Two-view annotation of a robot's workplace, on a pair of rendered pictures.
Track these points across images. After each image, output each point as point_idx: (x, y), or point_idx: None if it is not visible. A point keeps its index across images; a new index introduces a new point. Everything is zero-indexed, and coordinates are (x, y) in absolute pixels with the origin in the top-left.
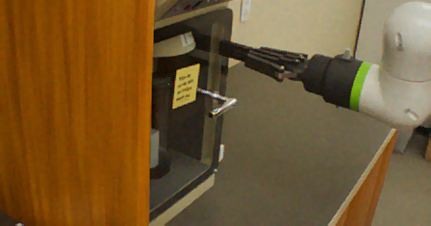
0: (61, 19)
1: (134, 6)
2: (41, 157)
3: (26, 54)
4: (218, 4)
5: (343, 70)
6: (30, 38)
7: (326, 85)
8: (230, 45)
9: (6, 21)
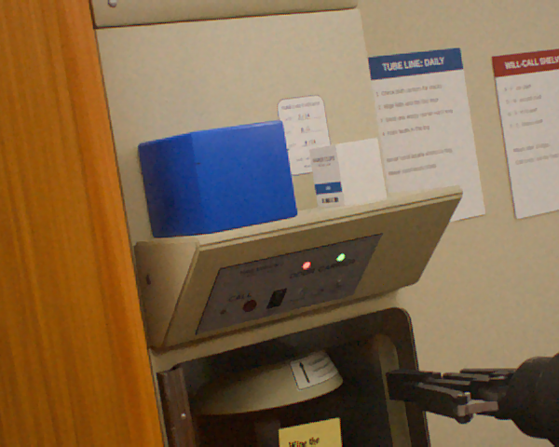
0: (38, 353)
1: (102, 305)
2: None
3: (13, 426)
4: (371, 302)
5: None
6: (13, 398)
7: (540, 411)
8: (402, 376)
9: None
